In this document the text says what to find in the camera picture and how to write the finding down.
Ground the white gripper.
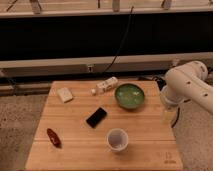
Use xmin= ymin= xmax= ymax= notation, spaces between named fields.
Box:
xmin=160 ymin=86 xmax=183 ymax=124

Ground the black eraser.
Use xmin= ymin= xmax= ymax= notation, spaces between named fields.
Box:
xmin=86 ymin=108 xmax=107 ymax=128

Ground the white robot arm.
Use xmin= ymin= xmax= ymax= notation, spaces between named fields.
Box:
xmin=160 ymin=61 xmax=213 ymax=124

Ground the green ceramic bowl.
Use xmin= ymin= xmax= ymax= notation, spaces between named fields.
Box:
xmin=114 ymin=83 xmax=145 ymax=110

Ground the white ceramic cup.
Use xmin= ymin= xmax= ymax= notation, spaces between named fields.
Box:
xmin=106 ymin=128 xmax=129 ymax=153

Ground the wooden cutting board table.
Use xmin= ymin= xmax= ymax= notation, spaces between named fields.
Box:
xmin=26 ymin=81 xmax=183 ymax=171

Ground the beige sponge block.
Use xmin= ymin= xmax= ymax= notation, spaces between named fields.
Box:
xmin=57 ymin=87 xmax=73 ymax=103

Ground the dark red chili pepper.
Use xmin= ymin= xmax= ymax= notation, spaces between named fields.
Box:
xmin=47 ymin=128 xmax=61 ymax=148

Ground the black hanging cable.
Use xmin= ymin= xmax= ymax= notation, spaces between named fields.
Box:
xmin=99 ymin=5 xmax=135 ymax=75

